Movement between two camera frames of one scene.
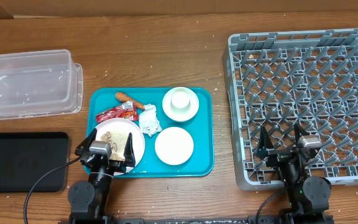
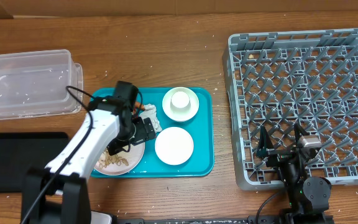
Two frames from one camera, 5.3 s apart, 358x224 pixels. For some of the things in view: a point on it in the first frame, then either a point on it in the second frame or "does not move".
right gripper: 265,149 does not move
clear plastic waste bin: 32,84 does not move
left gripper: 118,167 → 143,131
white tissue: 148,121 does not move
